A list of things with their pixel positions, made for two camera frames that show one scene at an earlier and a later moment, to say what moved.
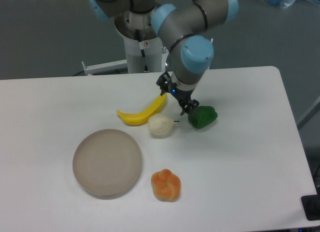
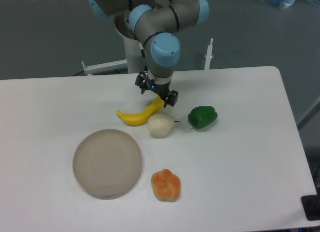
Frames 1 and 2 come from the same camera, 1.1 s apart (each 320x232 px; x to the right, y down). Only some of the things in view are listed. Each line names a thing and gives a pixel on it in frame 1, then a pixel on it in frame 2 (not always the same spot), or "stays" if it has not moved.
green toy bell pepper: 202,116 stays
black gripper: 182,96 to 144,82
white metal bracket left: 113,66 stays
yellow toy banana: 135,119 stays
